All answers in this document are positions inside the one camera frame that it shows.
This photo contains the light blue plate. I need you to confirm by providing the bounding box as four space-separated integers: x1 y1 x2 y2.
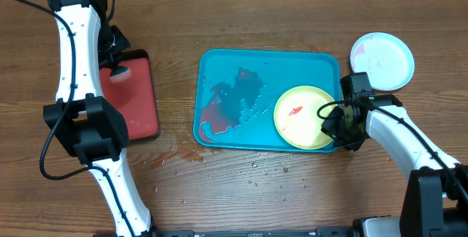
350 32 415 91

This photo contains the teal plastic serving tray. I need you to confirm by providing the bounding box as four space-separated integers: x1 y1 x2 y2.
193 49 341 152

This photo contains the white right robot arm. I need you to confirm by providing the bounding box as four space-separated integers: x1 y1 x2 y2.
321 72 467 237

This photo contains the black-handled scrub brush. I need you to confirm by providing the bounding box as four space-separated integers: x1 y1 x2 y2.
110 66 132 83

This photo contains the yellow-green plate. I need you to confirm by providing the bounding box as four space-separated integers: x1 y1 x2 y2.
273 86 335 151

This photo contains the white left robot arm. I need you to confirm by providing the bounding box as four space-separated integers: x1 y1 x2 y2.
43 0 157 236

